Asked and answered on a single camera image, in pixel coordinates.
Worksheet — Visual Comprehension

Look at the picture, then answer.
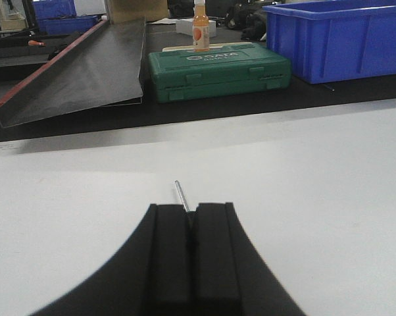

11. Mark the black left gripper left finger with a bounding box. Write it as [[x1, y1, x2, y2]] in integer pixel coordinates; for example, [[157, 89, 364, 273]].
[[36, 204, 192, 315]]

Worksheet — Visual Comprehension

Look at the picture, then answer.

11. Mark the black metal chute panel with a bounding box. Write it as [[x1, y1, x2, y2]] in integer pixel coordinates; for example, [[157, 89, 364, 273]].
[[0, 18, 146, 128]]

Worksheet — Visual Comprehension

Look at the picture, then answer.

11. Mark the orange handled tool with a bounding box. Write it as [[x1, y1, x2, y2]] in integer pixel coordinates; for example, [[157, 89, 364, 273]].
[[28, 40, 45, 47]]

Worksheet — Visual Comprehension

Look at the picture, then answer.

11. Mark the cross screwdriver black green handle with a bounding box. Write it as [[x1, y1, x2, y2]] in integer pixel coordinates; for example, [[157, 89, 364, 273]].
[[174, 180, 190, 213]]

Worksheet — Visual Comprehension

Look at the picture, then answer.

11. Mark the large blue plastic bin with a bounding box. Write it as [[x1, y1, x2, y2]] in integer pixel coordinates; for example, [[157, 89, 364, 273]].
[[263, 1, 396, 84]]

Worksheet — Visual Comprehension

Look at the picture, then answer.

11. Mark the green SATA tool case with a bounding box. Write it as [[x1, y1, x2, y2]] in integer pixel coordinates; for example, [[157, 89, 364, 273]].
[[149, 43, 291, 103]]

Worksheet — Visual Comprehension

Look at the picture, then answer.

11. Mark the white rectangular box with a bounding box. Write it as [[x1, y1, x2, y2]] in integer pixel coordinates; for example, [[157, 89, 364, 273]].
[[175, 18, 217, 37]]

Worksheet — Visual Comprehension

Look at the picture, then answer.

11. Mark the orange juice bottle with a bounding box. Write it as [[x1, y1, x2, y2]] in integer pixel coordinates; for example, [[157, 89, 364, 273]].
[[192, 0, 210, 51]]

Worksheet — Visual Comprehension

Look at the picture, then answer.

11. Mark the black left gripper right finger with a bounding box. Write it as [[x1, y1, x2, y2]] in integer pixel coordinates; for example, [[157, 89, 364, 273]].
[[193, 203, 304, 315]]

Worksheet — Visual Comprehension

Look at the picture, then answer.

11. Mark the upper blue bin far left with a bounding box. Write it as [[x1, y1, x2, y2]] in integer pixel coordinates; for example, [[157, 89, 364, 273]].
[[32, 0, 77, 20]]

